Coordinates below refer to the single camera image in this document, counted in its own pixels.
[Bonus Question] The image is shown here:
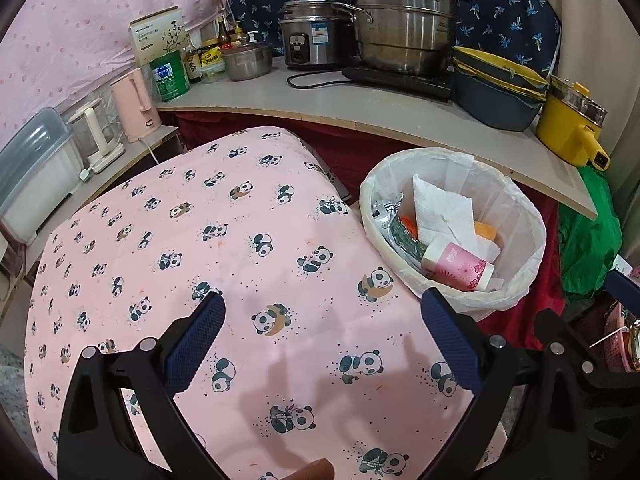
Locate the pink plastic basket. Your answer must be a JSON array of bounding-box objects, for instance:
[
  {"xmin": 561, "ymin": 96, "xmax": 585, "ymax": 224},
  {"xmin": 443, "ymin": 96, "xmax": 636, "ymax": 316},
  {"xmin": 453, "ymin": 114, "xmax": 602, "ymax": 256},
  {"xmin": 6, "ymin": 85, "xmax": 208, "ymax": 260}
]
[{"xmin": 602, "ymin": 305, "xmax": 640, "ymax": 373}]

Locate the green plastic bag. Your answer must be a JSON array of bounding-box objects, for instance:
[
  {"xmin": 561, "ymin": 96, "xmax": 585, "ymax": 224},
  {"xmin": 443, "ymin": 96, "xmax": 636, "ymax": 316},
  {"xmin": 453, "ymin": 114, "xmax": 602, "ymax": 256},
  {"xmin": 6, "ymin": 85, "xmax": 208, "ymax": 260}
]
[{"xmin": 557, "ymin": 166, "xmax": 623, "ymax": 301}]

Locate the yellow waffle cloth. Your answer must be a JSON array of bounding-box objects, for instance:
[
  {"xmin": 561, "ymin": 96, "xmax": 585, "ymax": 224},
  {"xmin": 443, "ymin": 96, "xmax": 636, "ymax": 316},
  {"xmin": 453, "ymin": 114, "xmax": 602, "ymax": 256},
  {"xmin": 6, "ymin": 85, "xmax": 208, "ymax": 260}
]
[{"xmin": 472, "ymin": 220, "xmax": 499, "ymax": 245}]

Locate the yellow electric pot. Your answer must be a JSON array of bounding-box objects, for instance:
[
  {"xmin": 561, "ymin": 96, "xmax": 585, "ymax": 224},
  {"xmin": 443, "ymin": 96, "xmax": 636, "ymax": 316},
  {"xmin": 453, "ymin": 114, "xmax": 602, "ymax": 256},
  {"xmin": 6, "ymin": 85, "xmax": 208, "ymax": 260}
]
[{"xmin": 536, "ymin": 75, "xmax": 612, "ymax": 170}]

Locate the blue plastic basin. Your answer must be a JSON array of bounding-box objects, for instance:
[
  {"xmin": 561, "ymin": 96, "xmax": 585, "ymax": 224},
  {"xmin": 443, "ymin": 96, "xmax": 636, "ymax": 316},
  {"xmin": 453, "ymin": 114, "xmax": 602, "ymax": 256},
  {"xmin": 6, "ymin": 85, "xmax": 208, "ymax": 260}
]
[{"xmin": 452, "ymin": 67, "xmax": 545, "ymax": 132}]

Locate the yellow plastic basin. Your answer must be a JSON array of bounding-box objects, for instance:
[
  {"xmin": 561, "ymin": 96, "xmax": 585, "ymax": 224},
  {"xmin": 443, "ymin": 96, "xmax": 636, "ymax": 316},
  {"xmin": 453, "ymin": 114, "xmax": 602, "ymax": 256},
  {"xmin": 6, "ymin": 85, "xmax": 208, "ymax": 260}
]
[{"xmin": 452, "ymin": 46, "xmax": 551, "ymax": 103}]

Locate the large steel steamer pot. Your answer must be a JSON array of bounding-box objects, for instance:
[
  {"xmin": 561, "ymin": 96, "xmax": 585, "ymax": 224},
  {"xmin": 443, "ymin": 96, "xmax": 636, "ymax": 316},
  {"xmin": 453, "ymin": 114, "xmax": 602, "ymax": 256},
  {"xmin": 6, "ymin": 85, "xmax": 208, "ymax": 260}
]
[{"xmin": 332, "ymin": 0, "xmax": 477, "ymax": 76}]

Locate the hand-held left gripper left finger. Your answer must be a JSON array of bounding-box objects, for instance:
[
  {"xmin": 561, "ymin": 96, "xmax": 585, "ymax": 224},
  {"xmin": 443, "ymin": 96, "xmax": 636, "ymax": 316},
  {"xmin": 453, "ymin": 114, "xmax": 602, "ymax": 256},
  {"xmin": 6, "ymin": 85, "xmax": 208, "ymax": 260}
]
[{"xmin": 57, "ymin": 291, "xmax": 236, "ymax": 480}]

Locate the steel rice cooker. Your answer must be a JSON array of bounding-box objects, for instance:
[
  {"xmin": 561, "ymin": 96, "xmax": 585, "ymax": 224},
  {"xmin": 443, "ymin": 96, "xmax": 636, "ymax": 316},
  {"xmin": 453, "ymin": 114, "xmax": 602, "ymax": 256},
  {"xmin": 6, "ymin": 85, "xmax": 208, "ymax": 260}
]
[{"xmin": 277, "ymin": 0, "xmax": 358, "ymax": 70}]

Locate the black induction cooker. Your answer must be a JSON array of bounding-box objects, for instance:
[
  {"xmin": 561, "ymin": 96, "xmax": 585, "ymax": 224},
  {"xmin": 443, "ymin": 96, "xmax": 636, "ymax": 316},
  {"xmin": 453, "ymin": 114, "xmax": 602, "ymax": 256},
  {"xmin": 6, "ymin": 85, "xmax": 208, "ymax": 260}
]
[{"xmin": 342, "ymin": 65, "xmax": 457, "ymax": 103}]

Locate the white glass kettle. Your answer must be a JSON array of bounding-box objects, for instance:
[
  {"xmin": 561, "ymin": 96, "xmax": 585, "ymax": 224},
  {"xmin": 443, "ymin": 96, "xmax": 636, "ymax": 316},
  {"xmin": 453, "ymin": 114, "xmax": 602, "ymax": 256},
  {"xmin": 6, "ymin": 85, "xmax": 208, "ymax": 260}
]
[{"xmin": 67, "ymin": 101, "xmax": 126, "ymax": 173}]

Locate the pink electric kettle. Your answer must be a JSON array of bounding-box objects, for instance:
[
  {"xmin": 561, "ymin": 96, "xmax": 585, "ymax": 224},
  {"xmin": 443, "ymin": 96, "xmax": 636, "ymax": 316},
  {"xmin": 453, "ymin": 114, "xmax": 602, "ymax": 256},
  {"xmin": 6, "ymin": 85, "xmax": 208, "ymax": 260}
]
[{"xmin": 110, "ymin": 67, "xmax": 162, "ymax": 143}]

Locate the blue patterned cloth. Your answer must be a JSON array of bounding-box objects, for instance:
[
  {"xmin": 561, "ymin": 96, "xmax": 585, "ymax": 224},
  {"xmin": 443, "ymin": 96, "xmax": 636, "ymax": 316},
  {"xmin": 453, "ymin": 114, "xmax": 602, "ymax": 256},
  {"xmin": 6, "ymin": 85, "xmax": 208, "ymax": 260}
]
[{"xmin": 223, "ymin": 0, "xmax": 562, "ymax": 78}]

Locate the yellow label jar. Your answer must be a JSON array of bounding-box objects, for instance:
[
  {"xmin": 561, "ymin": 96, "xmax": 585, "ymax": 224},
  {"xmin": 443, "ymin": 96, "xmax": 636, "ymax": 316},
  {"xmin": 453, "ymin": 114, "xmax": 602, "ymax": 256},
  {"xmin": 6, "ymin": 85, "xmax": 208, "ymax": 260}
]
[{"xmin": 197, "ymin": 40, "xmax": 225, "ymax": 73}]

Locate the silver foil wrapper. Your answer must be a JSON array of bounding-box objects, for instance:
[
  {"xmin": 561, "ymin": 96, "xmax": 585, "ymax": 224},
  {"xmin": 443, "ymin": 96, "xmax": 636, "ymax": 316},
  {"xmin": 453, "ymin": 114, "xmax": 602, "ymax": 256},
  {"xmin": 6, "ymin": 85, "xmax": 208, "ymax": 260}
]
[{"xmin": 372, "ymin": 197, "xmax": 433, "ymax": 266}]

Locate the grey counter board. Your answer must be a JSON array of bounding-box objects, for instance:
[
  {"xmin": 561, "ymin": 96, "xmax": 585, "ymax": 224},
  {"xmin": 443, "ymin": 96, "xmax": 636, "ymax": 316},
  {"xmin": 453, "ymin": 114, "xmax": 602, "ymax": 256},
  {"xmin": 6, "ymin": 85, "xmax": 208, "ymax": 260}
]
[{"xmin": 155, "ymin": 55, "xmax": 598, "ymax": 221}]

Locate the pink paper cup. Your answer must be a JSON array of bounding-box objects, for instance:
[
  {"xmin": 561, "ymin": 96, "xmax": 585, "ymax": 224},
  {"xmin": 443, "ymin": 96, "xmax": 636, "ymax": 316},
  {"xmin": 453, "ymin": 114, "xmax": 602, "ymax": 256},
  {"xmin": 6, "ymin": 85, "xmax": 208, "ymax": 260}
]
[{"xmin": 421, "ymin": 240, "xmax": 496, "ymax": 292}]

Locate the white cardboard box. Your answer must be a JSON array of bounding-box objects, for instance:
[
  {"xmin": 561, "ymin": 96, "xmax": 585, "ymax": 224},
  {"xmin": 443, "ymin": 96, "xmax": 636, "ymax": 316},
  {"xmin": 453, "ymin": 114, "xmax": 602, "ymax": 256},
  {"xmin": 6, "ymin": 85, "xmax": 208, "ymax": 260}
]
[{"xmin": 130, "ymin": 6, "xmax": 187, "ymax": 66}]

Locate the bin with white liner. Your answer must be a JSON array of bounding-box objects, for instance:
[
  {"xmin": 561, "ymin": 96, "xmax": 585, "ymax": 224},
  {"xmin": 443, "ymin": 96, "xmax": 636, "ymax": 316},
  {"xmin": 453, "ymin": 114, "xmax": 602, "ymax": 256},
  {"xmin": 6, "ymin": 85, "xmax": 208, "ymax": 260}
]
[{"xmin": 360, "ymin": 146, "xmax": 547, "ymax": 322}]

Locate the beige curtain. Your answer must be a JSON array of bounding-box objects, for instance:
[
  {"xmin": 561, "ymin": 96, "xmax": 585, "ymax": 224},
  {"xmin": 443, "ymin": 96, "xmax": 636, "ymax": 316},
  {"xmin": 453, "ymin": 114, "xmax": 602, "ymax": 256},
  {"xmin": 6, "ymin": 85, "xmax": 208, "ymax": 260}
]
[{"xmin": 542, "ymin": 0, "xmax": 640, "ymax": 126}]

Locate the white dish box clear lid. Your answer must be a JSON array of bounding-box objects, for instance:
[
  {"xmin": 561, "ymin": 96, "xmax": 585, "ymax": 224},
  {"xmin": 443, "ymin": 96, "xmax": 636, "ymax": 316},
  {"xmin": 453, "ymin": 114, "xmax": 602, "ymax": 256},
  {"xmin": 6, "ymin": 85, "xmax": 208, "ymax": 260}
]
[{"xmin": 0, "ymin": 107, "xmax": 85, "ymax": 246}]

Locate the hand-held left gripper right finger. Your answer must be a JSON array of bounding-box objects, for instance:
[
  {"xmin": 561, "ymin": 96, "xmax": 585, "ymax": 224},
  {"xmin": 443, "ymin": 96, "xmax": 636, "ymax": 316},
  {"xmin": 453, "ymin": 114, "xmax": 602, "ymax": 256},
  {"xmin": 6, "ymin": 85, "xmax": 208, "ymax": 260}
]
[{"xmin": 421, "ymin": 287, "xmax": 586, "ymax": 480}]

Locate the dark glass bottle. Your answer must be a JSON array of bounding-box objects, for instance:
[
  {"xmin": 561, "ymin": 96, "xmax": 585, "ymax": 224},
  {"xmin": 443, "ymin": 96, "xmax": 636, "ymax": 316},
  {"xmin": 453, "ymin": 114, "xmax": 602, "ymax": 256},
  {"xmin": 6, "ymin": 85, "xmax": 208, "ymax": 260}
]
[{"xmin": 184, "ymin": 35, "xmax": 202, "ymax": 83}]

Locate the small steel pot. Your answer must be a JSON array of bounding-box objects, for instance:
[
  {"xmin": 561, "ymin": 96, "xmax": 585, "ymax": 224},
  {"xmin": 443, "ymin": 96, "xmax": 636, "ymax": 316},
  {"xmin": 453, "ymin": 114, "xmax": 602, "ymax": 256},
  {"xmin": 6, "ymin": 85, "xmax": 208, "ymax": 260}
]
[{"xmin": 221, "ymin": 35, "xmax": 274, "ymax": 82}]

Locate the person's left hand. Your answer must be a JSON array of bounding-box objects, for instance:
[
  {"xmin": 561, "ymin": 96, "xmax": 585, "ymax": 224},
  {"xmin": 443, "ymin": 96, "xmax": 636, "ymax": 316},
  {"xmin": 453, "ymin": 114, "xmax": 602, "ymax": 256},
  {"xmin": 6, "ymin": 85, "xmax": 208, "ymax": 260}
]
[{"xmin": 287, "ymin": 459, "xmax": 335, "ymax": 480}]

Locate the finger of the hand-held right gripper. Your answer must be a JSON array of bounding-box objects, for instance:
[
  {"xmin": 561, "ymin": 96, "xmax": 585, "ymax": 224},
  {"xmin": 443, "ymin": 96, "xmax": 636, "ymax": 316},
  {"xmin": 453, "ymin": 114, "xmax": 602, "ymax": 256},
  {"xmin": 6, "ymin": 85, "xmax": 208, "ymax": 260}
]
[
  {"xmin": 534, "ymin": 310, "xmax": 571, "ymax": 353},
  {"xmin": 605, "ymin": 270, "xmax": 640, "ymax": 311}
]

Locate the white paper towel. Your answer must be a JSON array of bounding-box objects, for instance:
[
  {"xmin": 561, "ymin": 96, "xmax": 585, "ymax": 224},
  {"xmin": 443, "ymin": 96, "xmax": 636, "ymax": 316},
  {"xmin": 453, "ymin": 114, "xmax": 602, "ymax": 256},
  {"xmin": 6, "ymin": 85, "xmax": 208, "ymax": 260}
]
[{"xmin": 412, "ymin": 174, "xmax": 502, "ymax": 263}]

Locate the green tin can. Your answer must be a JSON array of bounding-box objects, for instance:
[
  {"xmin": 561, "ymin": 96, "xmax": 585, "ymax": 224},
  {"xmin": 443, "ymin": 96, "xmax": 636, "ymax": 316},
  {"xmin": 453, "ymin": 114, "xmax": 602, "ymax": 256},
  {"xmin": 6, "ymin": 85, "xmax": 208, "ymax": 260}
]
[{"xmin": 149, "ymin": 50, "xmax": 192, "ymax": 103}]

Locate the black power cable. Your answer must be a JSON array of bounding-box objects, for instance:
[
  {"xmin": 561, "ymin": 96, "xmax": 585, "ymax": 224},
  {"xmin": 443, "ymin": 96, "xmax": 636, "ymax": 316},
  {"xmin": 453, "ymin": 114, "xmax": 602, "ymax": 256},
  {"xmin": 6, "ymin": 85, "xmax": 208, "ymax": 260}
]
[{"xmin": 286, "ymin": 67, "xmax": 351, "ymax": 90}]

